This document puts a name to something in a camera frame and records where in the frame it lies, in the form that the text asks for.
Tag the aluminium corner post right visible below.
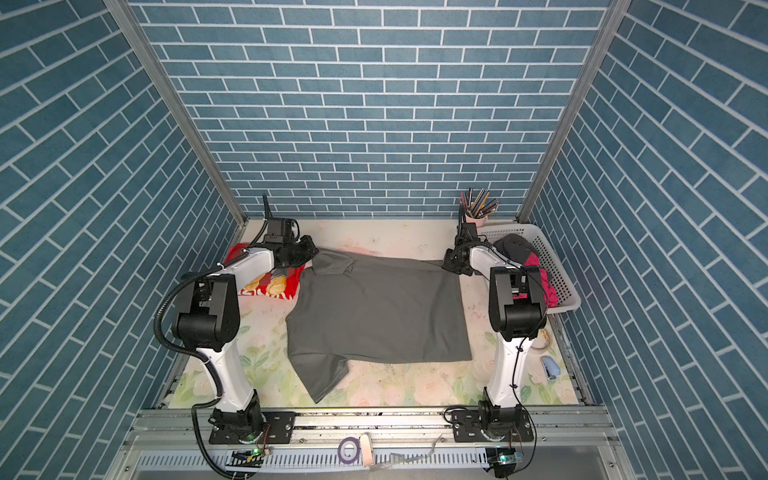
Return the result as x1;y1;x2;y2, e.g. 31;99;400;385
516;0;631;223

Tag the magenta shirt in basket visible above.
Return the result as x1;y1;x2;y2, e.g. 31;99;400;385
524;253;559;307

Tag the black corrugated left cable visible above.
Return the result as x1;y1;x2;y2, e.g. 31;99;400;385
152;193;271;480

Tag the aluminium corner post left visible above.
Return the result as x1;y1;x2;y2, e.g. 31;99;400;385
104;0;248;228

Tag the small blue object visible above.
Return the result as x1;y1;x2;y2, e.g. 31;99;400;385
540;356;562;382

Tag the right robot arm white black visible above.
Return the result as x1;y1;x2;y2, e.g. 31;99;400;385
443;233;549;442

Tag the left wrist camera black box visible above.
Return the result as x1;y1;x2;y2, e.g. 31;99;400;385
262;218;300;245

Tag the white perforated plastic basket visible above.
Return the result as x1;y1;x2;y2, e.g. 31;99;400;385
478;223;582;314

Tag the purple tape roll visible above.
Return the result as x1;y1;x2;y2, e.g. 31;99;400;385
337;437;362;465

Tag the aluminium corner post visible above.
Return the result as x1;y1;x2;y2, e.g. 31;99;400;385
104;0;248;228
516;0;631;223

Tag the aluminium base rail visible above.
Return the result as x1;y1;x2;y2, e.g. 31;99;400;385
107;404;637;480

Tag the pink metal pencil cup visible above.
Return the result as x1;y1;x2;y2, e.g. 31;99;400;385
465;211;488;228

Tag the right green circuit board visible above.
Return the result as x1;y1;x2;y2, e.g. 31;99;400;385
484;447;520;479

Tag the red teddy bear t shirt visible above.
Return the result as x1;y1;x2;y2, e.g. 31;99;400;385
225;243;305;300

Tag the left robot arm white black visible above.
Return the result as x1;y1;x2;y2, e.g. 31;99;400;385
172;235;318;444

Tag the black corrugated cable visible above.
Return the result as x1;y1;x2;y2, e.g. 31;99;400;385
443;263;550;475
152;193;271;480

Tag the black corrugated right cable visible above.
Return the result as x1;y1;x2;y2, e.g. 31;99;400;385
443;263;550;475

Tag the dark grey shirt in basket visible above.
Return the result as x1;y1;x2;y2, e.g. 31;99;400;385
494;234;540;266

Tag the grey t shirt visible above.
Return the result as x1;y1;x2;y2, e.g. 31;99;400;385
286;250;472;403

